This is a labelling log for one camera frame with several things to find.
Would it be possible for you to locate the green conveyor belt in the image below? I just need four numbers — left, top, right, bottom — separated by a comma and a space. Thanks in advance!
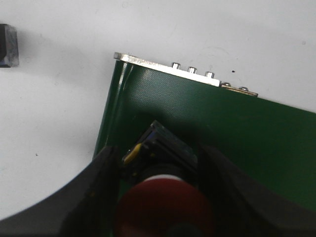
92, 60, 316, 237

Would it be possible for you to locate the dark grey block object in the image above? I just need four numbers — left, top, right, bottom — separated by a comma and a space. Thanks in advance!
0, 24, 19, 68

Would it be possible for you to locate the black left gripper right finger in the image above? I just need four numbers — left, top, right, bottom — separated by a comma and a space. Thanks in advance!
198, 145, 316, 237

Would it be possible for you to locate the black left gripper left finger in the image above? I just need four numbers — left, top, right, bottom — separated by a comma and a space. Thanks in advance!
0, 146, 119, 237

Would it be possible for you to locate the aluminium conveyor side rail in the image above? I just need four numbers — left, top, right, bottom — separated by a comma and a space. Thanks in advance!
114, 52, 258, 97

